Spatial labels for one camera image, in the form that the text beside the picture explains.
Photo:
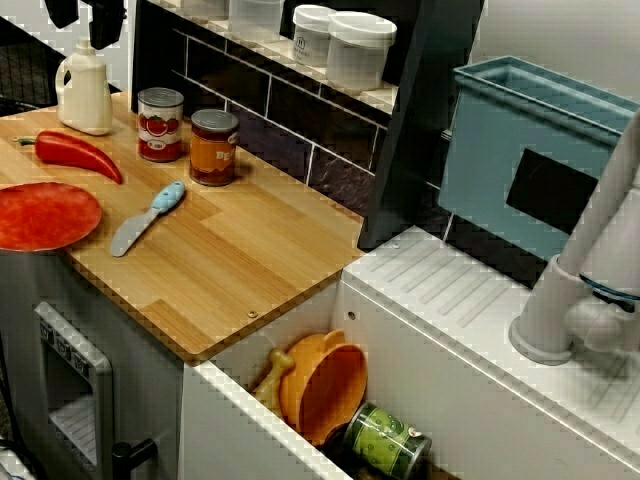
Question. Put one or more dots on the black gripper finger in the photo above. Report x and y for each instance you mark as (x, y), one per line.
(61, 12)
(106, 25)

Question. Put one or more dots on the white plastic bottle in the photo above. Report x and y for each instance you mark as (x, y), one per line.
(85, 100)

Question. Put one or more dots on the tomato label tin can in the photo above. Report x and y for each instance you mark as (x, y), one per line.
(160, 130)

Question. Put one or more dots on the red toy chili pepper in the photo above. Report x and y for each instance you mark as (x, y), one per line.
(70, 150)

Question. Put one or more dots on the clear plastic container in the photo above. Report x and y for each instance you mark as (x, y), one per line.
(255, 20)

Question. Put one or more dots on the orange beans tin can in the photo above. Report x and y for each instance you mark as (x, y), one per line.
(212, 155)

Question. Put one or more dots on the tiled backsplash shelf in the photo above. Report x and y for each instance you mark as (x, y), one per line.
(280, 115)

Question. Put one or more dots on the red round plate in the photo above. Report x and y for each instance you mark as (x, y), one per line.
(45, 215)

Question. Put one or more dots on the small white lidded jar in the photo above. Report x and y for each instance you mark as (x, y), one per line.
(310, 40)

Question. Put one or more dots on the large white lidded jar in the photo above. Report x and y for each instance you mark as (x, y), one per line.
(357, 55)

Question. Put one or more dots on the wooden countertop board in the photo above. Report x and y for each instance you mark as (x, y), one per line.
(225, 260)

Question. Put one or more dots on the dark grey upright panel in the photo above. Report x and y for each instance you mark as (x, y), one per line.
(420, 125)

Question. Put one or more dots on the grey toy oven panel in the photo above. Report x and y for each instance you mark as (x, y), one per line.
(75, 380)

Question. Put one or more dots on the yellow toy chicken drumstick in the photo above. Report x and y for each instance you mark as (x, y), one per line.
(274, 372)

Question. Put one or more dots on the blue plastic bin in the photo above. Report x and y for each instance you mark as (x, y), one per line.
(480, 165)

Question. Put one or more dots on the orange toy pot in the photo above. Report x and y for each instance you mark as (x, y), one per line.
(330, 390)

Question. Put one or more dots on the white toy sink unit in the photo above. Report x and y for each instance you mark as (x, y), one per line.
(450, 360)

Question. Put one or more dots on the green peas tin can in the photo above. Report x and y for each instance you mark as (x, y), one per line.
(382, 442)

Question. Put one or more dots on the grey toy faucet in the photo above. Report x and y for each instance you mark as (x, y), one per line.
(545, 310)

